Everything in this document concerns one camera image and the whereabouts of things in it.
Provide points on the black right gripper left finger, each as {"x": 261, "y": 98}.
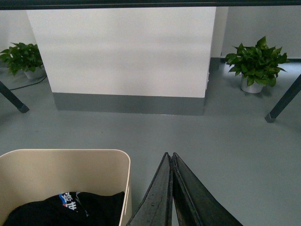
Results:
{"x": 157, "y": 204}

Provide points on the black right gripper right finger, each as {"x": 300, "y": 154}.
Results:
{"x": 195, "y": 205}

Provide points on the beige laundry hamper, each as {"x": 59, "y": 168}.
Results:
{"x": 28, "y": 175}

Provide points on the black printed t-shirt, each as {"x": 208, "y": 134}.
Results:
{"x": 69, "y": 209}

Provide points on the potted green plant right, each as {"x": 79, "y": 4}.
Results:
{"x": 258, "y": 65}

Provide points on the potted green plant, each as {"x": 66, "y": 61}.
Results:
{"x": 25, "y": 58}
{"x": 258, "y": 65}

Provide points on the potted green plant left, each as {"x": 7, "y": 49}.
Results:
{"x": 25, "y": 58}

